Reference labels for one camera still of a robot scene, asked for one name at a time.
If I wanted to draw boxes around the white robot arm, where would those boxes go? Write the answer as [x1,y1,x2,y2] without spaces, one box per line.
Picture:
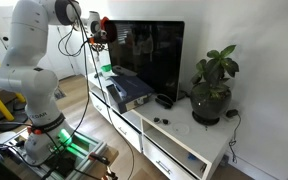
[0,0,81,165]

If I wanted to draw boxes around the white tv stand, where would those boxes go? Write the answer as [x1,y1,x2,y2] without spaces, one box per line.
[88,73,238,180]

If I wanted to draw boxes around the navy blue cardboard box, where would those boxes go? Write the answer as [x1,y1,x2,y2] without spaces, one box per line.
[107,75,154,114]

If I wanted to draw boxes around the black white spotted sunglasses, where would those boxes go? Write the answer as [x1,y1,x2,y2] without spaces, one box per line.
[153,117,170,125]

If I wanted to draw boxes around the grey remote control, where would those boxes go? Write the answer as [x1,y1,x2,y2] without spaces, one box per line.
[112,65,137,76]

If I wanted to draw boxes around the black flat screen tv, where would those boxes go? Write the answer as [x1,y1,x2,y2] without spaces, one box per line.
[104,20,185,101]

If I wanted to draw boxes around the green small container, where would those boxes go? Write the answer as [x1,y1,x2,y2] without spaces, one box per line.
[101,64,112,72]

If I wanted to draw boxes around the clear round plastic lid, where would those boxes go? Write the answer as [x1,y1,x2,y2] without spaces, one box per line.
[172,123,190,135]

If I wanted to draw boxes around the black plant pot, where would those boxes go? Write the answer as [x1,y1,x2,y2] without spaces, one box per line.
[190,88,232,126]

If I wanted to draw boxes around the green leafy plant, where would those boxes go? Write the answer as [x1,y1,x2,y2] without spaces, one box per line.
[191,45,239,100]

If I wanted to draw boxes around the black power adapter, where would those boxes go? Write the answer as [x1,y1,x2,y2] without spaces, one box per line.
[226,109,238,118]

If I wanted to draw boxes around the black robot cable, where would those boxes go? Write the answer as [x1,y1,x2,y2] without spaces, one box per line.
[43,0,136,180]

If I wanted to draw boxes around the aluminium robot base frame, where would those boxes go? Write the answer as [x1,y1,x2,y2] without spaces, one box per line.
[6,132,106,180]

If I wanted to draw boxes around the black power cable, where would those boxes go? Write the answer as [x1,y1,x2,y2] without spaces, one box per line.
[228,113,242,164]

